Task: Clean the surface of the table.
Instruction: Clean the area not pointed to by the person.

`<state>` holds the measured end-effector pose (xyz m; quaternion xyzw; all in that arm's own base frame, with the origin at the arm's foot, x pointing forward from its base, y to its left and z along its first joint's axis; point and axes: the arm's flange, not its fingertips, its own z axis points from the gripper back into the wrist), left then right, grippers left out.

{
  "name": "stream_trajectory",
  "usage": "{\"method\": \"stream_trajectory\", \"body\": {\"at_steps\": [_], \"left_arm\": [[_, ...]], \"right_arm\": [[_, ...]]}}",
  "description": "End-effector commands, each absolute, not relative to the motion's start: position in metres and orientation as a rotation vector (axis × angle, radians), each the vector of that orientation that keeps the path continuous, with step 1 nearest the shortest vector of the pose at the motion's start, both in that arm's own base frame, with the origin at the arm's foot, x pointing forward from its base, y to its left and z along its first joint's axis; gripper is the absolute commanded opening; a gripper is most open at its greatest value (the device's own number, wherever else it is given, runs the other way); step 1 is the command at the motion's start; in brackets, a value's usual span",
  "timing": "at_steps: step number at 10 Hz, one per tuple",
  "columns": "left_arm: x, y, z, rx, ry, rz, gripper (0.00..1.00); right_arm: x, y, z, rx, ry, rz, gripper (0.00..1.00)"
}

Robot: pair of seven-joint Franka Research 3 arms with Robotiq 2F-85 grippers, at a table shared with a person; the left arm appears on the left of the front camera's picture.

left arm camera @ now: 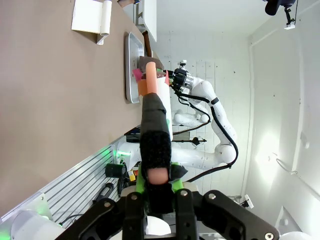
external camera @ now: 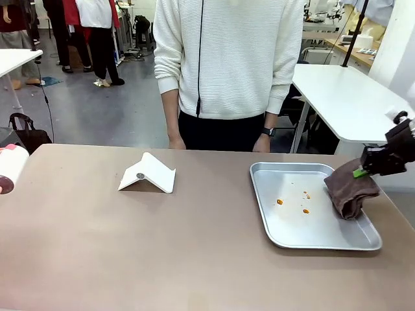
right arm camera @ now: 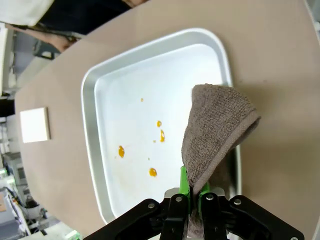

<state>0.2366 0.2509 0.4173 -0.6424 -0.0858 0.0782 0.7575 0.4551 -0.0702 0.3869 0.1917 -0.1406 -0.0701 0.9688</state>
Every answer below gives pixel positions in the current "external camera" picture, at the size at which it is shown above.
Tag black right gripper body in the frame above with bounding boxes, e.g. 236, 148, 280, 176
385, 120, 415, 150

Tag brown towel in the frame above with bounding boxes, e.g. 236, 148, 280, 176
323, 157, 381, 222

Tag pink white lint roller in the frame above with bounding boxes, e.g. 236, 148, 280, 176
0, 143, 30, 196

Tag person's right forearm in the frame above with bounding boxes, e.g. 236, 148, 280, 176
160, 87, 181, 139

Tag person's left forearm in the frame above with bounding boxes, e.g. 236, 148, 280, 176
263, 111, 280, 130

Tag person's left hand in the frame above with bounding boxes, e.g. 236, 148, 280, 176
252, 133, 271, 154

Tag person's right hand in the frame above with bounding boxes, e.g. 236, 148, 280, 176
168, 133, 187, 150

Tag large white background table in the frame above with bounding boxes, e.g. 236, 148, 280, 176
290, 63, 414, 144

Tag silver metal tray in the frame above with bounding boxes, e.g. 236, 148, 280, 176
249, 161, 384, 251

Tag wooden workbench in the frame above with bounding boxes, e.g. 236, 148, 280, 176
323, 36, 380, 73

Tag black stand pole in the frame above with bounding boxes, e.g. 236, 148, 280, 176
341, 0, 370, 68

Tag black trousers of person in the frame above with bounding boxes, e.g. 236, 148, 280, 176
178, 109, 272, 153

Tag white knit zip sweater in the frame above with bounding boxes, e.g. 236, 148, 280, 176
152, 0, 305, 121

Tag white folded roller stand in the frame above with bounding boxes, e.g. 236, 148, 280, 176
117, 152, 177, 195

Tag bystander in red white top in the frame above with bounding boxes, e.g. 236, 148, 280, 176
63, 0, 126, 87

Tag bystander in black trousers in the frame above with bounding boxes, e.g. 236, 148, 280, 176
41, 0, 95, 74

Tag small white background table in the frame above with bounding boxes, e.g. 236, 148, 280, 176
0, 48, 44, 79

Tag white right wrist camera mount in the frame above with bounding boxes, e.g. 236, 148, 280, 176
385, 108, 410, 126

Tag thin black hanging cable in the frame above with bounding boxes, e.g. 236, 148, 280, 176
33, 60, 56, 144

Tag black bag with handles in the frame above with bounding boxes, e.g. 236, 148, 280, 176
8, 112, 53, 155

